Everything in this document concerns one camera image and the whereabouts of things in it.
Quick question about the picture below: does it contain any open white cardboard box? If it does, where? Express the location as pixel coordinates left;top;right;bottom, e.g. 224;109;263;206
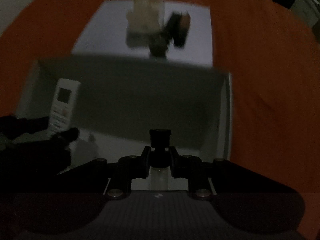
15;55;233;190

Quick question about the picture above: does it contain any black rectangular case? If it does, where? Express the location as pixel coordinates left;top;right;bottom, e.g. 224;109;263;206
149;12;190;58

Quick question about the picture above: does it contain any white flat box lid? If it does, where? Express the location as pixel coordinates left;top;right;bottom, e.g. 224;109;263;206
72;0;213;68

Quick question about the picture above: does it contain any white remote control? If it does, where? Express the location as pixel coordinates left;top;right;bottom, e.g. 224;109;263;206
48;79;81;137

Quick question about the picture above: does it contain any orange red tablecloth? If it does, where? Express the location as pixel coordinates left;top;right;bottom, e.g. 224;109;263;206
1;0;319;239

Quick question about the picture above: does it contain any orange lighter with silver tip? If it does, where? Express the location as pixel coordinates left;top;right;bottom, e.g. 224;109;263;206
180;12;191;30

